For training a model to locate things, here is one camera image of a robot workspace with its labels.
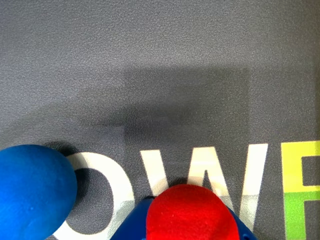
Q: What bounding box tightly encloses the blue ball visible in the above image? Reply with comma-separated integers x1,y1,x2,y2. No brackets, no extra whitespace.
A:
0,144,78,240

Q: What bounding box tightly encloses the grey mat with white letters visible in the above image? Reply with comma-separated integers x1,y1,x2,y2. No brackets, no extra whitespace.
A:
0,0,320,240

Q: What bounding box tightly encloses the red ball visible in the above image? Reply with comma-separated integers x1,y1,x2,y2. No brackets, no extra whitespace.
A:
146,184,241,240

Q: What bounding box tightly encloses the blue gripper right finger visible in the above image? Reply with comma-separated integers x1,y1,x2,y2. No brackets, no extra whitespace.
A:
226,207,258,240

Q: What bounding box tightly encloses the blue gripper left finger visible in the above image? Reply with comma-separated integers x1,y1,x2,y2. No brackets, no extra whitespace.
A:
111,196,155,240

